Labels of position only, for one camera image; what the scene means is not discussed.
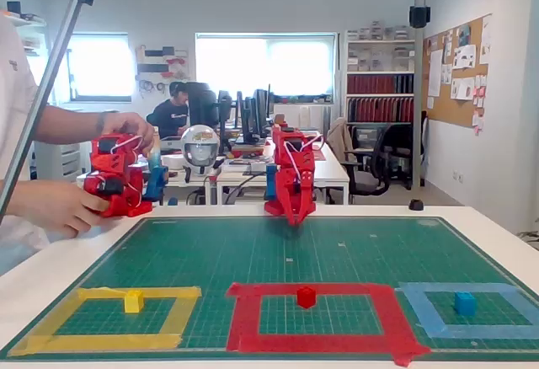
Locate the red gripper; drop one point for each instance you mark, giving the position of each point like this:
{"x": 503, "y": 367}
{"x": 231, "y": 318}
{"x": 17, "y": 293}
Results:
{"x": 297, "y": 187}

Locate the red toy brick cube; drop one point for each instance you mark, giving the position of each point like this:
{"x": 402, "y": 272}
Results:
{"x": 306, "y": 297}

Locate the person's left forearm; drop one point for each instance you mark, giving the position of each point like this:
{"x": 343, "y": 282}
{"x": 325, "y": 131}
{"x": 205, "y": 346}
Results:
{"x": 71, "y": 122}

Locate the person's right forearm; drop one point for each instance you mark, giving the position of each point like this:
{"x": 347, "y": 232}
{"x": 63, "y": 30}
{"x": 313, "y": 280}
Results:
{"x": 23, "y": 198}

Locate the red robot arm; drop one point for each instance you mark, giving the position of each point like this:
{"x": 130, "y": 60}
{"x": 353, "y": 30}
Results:
{"x": 290, "y": 141}

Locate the red tape square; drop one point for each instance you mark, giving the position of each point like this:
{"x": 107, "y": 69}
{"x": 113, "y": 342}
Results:
{"x": 311, "y": 341}

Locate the yellow toy brick cube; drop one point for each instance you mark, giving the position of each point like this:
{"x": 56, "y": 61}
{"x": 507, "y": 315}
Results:
{"x": 134, "y": 301}

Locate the blue toy brick cube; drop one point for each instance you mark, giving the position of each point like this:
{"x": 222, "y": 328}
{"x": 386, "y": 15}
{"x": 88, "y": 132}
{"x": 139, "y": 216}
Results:
{"x": 465, "y": 303}

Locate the blue tape square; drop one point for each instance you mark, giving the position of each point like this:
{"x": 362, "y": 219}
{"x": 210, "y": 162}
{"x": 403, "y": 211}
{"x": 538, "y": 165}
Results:
{"x": 484, "y": 331}

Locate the yellow tape square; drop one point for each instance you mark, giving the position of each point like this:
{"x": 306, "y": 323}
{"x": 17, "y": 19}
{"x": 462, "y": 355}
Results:
{"x": 105, "y": 341}

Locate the person's left hand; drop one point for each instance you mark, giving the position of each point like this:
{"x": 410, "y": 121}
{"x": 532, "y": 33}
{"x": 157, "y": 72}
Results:
{"x": 135, "y": 126}

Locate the person's right hand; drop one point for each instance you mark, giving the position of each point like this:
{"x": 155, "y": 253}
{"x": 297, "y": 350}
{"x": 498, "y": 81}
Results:
{"x": 59, "y": 204}

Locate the blue table clamp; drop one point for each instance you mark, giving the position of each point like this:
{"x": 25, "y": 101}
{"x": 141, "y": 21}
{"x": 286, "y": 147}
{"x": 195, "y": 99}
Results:
{"x": 271, "y": 183}
{"x": 158, "y": 181}

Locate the green cutting mat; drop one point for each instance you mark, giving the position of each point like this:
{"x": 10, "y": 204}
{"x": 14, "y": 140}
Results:
{"x": 269, "y": 259}

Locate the beige jacket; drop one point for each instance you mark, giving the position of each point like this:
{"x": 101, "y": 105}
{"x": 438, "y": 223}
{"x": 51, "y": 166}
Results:
{"x": 339, "y": 137}

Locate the black office chair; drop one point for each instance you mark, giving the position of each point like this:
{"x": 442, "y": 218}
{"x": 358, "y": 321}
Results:
{"x": 400, "y": 150}
{"x": 370, "y": 179}

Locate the white helmet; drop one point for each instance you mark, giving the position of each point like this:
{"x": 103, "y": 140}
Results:
{"x": 199, "y": 150}

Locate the black round foot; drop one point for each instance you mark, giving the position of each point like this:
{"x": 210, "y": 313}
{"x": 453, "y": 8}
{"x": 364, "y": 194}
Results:
{"x": 416, "y": 204}

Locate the white round container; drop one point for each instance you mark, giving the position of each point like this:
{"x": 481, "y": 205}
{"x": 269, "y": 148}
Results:
{"x": 172, "y": 162}

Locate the wide window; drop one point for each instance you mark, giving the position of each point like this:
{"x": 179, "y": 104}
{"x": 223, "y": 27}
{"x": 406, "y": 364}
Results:
{"x": 295, "y": 65}

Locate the white bookshelf with red binders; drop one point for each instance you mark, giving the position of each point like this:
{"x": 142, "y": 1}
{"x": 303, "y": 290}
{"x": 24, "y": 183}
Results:
{"x": 379, "y": 87}

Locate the gradient water bottle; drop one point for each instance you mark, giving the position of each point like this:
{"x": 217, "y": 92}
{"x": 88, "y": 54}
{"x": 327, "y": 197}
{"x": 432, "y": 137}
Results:
{"x": 155, "y": 160}

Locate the seated person in dark shirt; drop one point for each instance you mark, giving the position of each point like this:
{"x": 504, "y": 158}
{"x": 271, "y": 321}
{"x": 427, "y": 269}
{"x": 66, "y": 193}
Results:
{"x": 168, "y": 116}

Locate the upright aluminium pole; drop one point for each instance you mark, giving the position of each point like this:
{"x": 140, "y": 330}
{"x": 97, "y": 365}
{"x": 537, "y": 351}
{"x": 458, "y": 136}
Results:
{"x": 419, "y": 91}

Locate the cork pin board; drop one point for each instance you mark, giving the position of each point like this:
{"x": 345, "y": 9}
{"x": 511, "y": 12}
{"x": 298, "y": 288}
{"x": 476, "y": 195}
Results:
{"x": 459, "y": 108}

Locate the small window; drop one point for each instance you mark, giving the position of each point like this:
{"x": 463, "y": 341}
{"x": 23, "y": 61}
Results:
{"x": 101, "y": 65}

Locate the white drawer cabinet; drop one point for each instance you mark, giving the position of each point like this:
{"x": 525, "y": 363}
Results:
{"x": 63, "y": 162}

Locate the slanted aluminium pole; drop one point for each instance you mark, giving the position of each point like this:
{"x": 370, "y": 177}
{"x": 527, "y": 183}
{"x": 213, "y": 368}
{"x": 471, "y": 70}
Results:
{"x": 57, "y": 57}

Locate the white shirt torso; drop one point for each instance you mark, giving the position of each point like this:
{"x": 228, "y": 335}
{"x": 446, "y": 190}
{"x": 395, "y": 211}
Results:
{"x": 12, "y": 70}

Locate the white wall socket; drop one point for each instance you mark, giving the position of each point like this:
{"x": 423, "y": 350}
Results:
{"x": 458, "y": 176}

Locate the wall tool board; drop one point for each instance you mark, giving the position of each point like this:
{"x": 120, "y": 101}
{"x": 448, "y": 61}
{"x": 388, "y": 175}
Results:
{"x": 162, "y": 65}

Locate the white wall shelf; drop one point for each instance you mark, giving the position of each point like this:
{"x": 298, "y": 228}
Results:
{"x": 29, "y": 19}

